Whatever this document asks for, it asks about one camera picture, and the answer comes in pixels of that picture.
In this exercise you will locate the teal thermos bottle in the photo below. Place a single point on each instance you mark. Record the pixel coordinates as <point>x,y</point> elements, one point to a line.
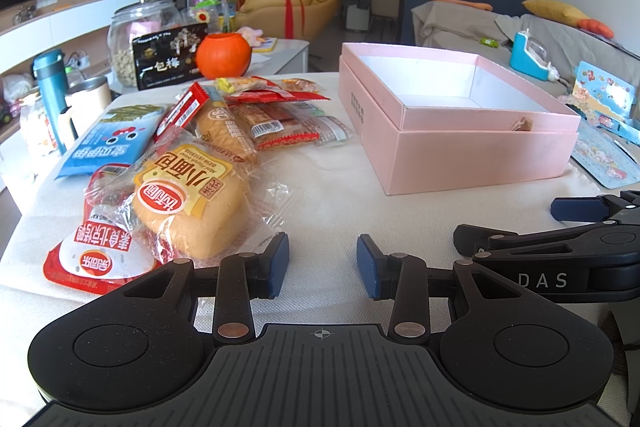
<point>48,69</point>

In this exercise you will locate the small yellow snack sachet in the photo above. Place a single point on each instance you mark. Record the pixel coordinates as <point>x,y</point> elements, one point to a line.
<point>235,85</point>

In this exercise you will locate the yellow sofa with red ribbon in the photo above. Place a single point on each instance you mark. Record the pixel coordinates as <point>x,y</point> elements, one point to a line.
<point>288,19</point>

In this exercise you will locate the yellow cushion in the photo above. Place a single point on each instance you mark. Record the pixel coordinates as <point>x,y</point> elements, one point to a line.
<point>555,10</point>

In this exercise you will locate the small round bread packet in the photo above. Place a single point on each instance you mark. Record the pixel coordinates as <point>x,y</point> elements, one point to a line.
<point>186,198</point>

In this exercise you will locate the grey covered couch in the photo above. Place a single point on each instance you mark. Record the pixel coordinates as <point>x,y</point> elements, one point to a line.
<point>487,72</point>

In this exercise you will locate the white coffee table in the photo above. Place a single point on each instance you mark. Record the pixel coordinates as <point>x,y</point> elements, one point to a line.
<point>288,57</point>

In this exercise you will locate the red roast duck snack packet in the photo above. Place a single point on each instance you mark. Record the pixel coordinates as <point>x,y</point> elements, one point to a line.
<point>99,256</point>

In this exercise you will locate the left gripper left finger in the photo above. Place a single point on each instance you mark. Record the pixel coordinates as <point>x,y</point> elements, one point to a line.
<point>238,279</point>

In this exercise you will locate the glass jar with nuts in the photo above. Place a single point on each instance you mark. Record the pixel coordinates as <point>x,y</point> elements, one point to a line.
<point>133,21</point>

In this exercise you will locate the pink plush toy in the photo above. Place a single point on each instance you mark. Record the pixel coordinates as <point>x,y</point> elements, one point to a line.
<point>254,37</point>

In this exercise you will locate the black plum gift box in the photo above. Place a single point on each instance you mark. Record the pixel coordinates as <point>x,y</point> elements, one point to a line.
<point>167,57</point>

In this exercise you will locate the blue cartoon puzzle board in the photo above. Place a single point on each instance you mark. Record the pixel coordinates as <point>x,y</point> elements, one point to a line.
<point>603,159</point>

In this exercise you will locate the orange pumpkin bucket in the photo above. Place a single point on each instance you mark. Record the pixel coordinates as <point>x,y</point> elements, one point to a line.
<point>223,55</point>

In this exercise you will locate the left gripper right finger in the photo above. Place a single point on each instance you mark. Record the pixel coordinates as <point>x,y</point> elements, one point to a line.
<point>409,282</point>

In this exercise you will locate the blue seaweed snack bag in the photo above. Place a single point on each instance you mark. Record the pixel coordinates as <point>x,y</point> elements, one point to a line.
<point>120,136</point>

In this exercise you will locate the red wafer snack packet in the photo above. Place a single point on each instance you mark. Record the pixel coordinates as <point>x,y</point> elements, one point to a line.
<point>266,96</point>

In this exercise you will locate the blue toy on couch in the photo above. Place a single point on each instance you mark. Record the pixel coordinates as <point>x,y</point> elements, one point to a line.
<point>529,57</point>

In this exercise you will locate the red barcode snack bar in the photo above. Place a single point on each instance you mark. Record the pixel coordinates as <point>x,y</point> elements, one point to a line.
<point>187,107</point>

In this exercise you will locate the long bread loaf packet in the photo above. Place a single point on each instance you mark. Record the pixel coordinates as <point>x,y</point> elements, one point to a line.
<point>216,125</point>

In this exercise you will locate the pink cardboard box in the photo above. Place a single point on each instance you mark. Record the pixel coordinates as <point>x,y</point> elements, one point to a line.
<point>408,158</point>

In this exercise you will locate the cracker biscuit packet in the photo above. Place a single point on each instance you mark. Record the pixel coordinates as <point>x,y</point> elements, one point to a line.
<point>278,125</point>

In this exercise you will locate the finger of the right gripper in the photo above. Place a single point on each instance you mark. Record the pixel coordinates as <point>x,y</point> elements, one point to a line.
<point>471,239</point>
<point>598,208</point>

